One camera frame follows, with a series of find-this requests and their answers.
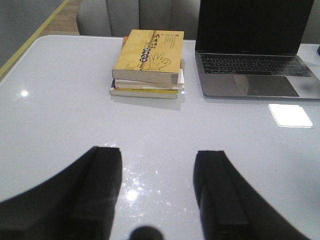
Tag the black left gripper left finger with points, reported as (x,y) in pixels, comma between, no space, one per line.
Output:
(78,203)

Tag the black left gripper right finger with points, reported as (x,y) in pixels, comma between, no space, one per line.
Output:
(230,208)

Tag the bottom yellow book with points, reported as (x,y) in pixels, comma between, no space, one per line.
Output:
(145,93)

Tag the yellow book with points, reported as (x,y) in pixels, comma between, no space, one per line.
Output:
(145,93)
(151,56)

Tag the middle white book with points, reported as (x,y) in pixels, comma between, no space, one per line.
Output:
(130,84)

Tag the grey laptop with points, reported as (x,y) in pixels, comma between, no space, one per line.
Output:
(248,49)

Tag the top yellow book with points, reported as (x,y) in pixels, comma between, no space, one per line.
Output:
(151,56)

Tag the grey chair left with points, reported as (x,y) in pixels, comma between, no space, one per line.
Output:
(116,18)

